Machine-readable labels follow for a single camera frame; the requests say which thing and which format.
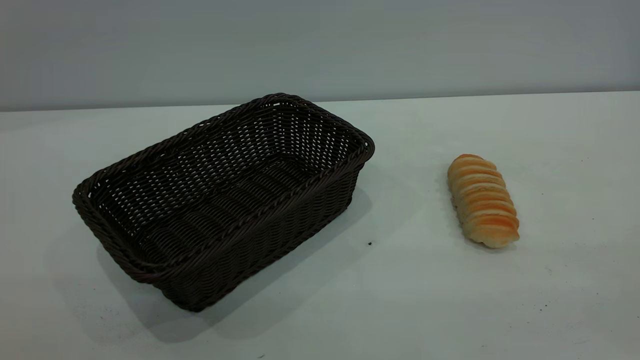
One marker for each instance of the dark brown wicker basket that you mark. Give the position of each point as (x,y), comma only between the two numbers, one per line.
(260,235)

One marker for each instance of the long ridged bread roll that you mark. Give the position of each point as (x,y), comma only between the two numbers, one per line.
(482,202)

